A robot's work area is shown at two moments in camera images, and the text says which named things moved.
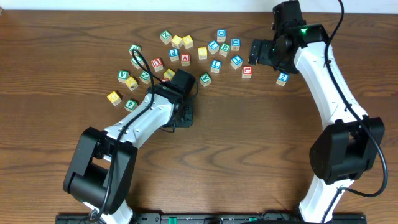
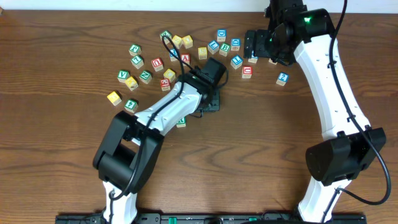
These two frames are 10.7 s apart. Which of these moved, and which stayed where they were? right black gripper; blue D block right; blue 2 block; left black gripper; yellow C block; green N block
Moved: right black gripper; left black gripper
Stayed: blue D block right; yellow C block; blue 2 block; green N block
